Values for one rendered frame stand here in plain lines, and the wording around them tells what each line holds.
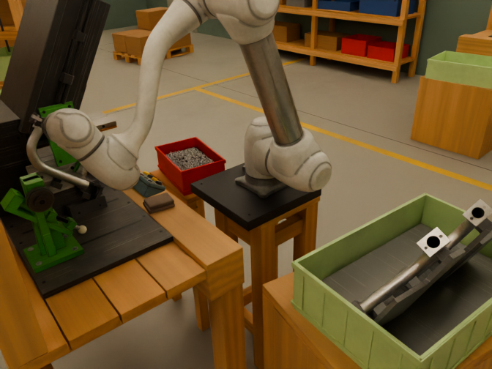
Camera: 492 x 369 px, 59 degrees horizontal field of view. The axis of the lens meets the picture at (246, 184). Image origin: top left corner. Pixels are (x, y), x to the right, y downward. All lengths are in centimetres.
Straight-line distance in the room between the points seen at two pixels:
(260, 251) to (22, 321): 88
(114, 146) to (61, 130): 15
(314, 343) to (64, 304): 70
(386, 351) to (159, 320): 156
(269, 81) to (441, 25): 548
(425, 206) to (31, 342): 127
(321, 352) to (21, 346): 74
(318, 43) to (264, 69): 591
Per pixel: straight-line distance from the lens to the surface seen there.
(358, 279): 137
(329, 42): 706
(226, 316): 152
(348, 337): 120
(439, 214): 162
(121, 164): 126
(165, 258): 141
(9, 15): 440
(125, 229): 154
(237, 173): 184
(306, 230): 182
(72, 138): 118
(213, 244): 141
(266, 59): 127
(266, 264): 173
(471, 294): 142
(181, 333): 237
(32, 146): 159
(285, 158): 143
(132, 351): 235
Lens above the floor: 174
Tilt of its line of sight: 29 degrees down
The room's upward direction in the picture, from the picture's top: 2 degrees counter-clockwise
